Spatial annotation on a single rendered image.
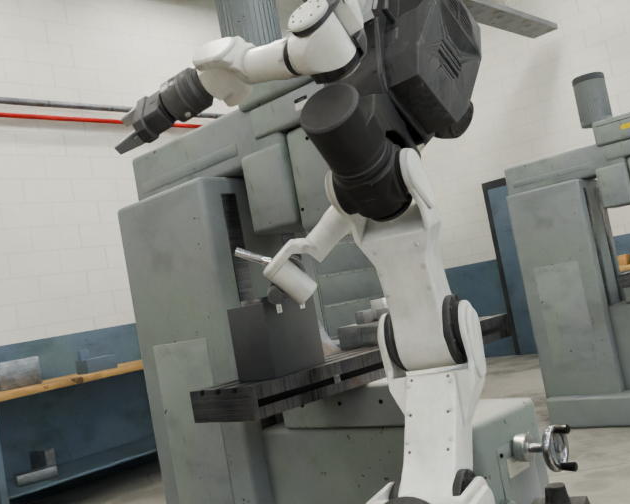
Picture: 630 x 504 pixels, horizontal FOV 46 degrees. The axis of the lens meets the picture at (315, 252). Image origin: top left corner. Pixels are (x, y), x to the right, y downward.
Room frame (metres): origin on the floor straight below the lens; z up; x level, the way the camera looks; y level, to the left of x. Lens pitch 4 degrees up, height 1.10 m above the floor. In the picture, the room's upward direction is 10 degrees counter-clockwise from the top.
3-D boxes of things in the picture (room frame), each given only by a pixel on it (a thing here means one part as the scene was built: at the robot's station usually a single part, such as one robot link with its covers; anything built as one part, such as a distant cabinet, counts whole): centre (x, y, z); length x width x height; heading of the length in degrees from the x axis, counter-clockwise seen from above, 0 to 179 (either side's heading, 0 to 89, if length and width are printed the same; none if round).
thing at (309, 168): (2.24, -0.10, 1.47); 0.21 x 0.19 x 0.32; 137
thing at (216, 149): (2.57, 0.26, 1.66); 0.80 x 0.23 x 0.20; 47
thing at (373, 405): (2.23, -0.11, 0.80); 0.50 x 0.35 x 0.12; 47
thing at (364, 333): (2.29, -0.20, 0.99); 0.35 x 0.15 x 0.11; 47
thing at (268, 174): (2.37, 0.03, 1.47); 0.24 x 0.19 x 0.26; 137
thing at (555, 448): (1.90, -0.47, 0.64); 0.16 x 0.12 x 0.12; 47
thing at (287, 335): (1.92, 0.14, 1.04); 0.22 x 0.12 x 0.20; 146
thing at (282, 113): (2.26, -0.08, 1.68); 0.34 x 0.24 x 0.10; 47
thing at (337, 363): (2.26, -0.13, 0.90); 1.24 x 0.23 x 0.08; 137
